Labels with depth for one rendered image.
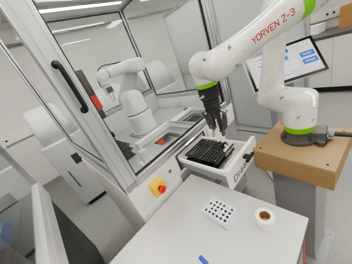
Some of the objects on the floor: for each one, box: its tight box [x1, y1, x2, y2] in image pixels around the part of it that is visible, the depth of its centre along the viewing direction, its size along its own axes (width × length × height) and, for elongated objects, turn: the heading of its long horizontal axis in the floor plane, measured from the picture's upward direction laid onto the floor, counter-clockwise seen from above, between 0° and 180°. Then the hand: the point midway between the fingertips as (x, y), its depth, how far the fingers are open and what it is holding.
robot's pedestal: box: [261, 168, 336, 264], centre depth 101 cm, size 30×30×76 cm
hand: (220, 135), depth 83 cm, fingers closed
